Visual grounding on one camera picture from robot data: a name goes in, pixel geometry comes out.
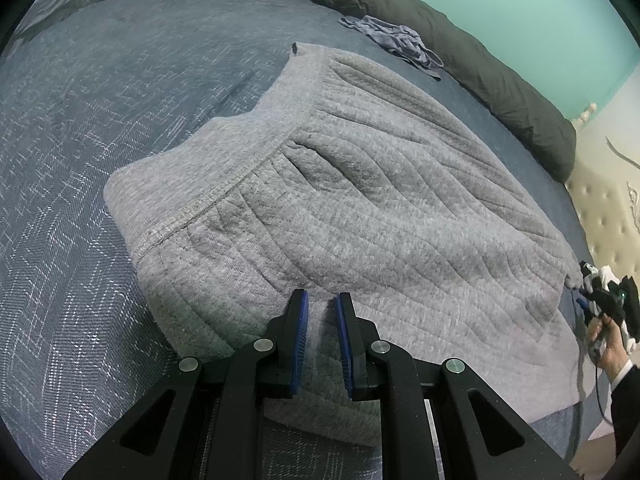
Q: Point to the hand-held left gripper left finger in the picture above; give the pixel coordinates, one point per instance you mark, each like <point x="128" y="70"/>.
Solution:
<point x="299" y="345"/>

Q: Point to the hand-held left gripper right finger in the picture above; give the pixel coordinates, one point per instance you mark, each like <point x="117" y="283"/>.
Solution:
<point x="345" y="345"/>

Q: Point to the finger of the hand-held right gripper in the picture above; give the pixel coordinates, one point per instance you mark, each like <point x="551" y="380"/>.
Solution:
<point x="584" y="304"/>

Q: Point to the grey quilted sweatshirt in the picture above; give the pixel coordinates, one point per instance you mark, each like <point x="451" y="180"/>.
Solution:
<point x="375" y="185"/>

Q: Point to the person's right forearm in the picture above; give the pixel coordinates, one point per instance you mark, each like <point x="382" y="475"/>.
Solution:
<point x="627" y="400"/>

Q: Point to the person's right hand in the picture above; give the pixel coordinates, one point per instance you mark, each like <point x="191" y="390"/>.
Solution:
<point x="611" y="350"/>

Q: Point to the cream tufted headboard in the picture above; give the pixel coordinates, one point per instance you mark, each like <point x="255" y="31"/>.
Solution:
<point x="605" y="220"/>

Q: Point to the blue woven bed sheet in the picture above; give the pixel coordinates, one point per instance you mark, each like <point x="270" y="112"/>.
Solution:
<point x="100" y="160"/>

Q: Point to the dark olive duvet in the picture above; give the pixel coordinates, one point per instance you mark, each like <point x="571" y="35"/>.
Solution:
<point x="450" y="35"/>

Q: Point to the crumpled blue-grey underwear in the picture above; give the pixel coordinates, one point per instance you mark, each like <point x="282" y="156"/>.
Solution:
<point x="395" y="37"/>

